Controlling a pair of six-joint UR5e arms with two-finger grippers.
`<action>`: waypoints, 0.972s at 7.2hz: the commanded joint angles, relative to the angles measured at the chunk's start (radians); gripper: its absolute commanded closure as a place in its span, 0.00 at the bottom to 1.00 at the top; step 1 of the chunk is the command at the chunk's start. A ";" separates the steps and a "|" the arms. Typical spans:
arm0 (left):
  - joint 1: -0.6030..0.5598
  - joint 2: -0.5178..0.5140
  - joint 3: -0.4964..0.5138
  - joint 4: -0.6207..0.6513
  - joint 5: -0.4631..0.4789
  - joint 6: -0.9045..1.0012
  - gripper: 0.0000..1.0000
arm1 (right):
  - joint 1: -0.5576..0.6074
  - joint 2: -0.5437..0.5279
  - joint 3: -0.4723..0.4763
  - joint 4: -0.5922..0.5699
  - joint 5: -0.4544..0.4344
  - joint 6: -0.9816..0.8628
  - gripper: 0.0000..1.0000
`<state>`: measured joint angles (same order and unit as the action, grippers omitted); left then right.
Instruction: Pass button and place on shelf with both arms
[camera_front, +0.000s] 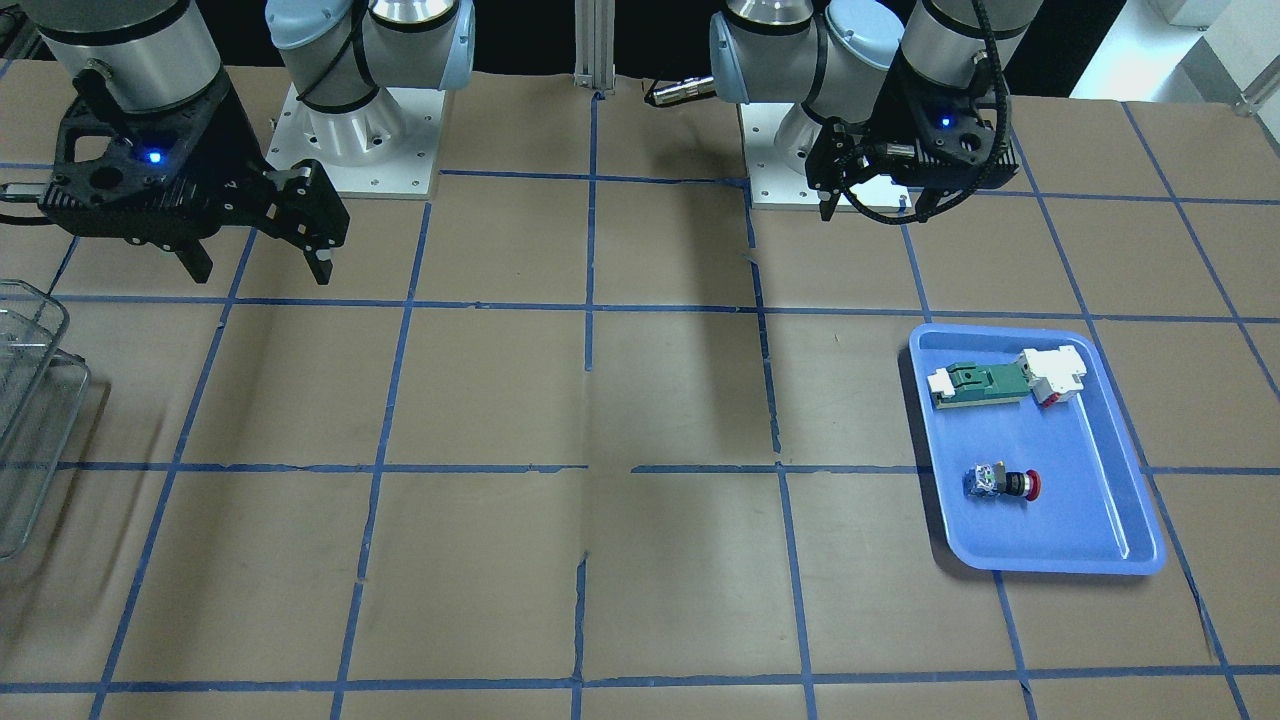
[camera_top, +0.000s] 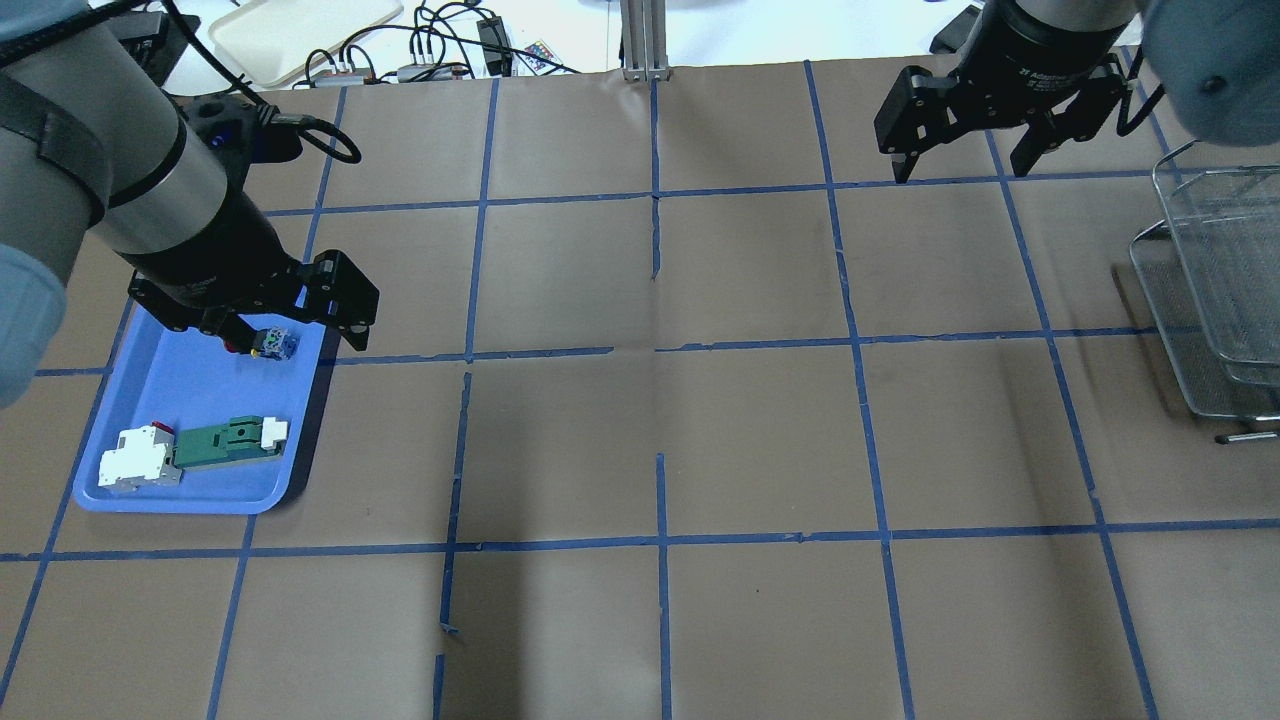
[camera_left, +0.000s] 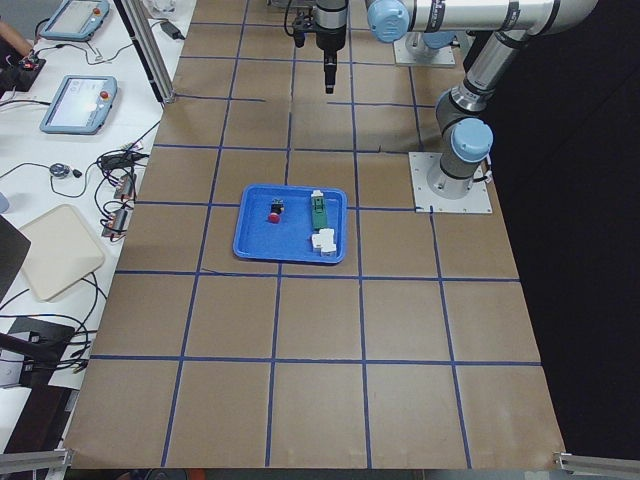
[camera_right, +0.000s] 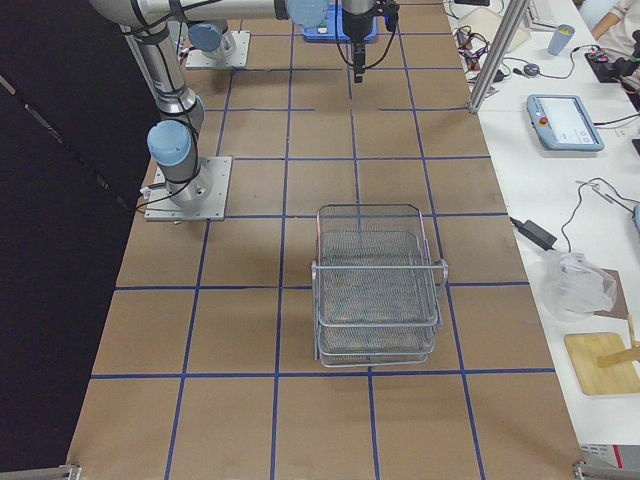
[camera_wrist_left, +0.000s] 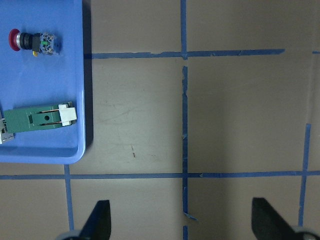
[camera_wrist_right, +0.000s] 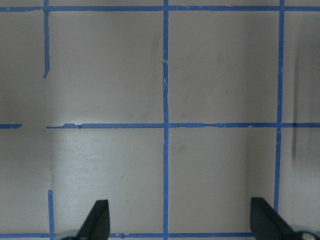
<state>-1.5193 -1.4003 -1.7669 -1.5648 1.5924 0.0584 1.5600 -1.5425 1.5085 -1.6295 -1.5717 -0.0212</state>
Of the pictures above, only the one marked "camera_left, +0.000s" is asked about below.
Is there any black monitor stand base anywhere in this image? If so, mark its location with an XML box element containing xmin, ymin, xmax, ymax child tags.
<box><xmin>1</xmin><ymin>316</ymin><xmax>75</xmax><ymax>388</ymax></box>

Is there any black power adapter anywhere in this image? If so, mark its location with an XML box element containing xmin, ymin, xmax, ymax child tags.
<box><xmin>160</xmin><ymin>20</ymin><xmax>185</xmax><ymax>40</ymax></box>

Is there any aluminium frame post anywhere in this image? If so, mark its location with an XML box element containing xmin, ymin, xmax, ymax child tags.
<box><xmin>114</xmin><ymin>0</ymin><xmax>175</xmax><ymax>104</ymax></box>

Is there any green terminal block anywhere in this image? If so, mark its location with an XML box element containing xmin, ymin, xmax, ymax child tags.
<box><xmin>310</xmin><ymin>190</ymin><xmax>328</xmax><ymax>231</ymax></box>

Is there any blue plastic tray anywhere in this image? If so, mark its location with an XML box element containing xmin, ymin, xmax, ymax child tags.
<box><xmin>233</xmin><ymin>184</ymin><xmax>348</xmax><ymax>264</ymax></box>

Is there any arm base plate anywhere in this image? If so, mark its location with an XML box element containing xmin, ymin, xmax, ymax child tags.
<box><xmin>394</xmin><ymin>39</ymin><xmax>456</xmax><ymax>68</ymax></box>
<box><xmin>408</xmin><ymin>152</ymin><xmax>493</xmax><ymax>214</ymax></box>

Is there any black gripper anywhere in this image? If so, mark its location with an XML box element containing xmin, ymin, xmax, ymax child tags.
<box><xmin>323</xmin><ymin>50</ymin><xmax>338</xmax><ymax>94</ymax></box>

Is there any white circuit breaker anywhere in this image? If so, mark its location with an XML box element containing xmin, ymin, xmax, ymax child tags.
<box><xmin>311</xmin><ymin>228</ymin><xmax>337</xmax><ymax>257</ymax></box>

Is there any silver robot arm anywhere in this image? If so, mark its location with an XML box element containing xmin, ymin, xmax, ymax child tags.
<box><xmin>366</xmin><ymin>0</ymin><xmax>597</xmax><ymax>199</ymax></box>
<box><xmin>314</xmin><ymin>0</ymin><xmax>348</xmax><ymax>94</ymax></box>

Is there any near blue teach pendant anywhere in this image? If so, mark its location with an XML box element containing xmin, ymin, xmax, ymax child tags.
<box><xmin>39</xmin><ymin>75</ymin><xmax>118</xmax><ymax>135</ymax></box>

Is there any far blue teach pendant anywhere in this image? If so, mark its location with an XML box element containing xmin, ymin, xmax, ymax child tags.
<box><xmin>40</xmin><ymin>0</ymin><xmax>110</xmax><ymax>41</ymax></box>

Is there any blue teach pendant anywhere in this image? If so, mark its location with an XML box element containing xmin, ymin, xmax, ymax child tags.
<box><xmin>39</xmin><ymin>75</ymin><xmax>118</xmax><ymax>135</ymax></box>
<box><xmin>40</xmin><ymin>0</ymin><xmax>110</xmax><ymax>41</ymax></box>

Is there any beige plastic tray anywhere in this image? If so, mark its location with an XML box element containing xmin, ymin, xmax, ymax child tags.
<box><xmin>19</xmin><ymin>204</ymin><xmax>105</xmax><ymax>301</ymax></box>

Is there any red push button switch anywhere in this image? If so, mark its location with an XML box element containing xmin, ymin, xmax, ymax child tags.
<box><xmin>267</xmin><ymin>199</ymin><xmax>285</xmax><ymax>224</ymax></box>

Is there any round silver puck device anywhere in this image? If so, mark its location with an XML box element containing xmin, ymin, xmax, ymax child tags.
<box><xmin>49</xmin><ymin>163</ymin><xmax>71</xmax><ymax>179</ymax></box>

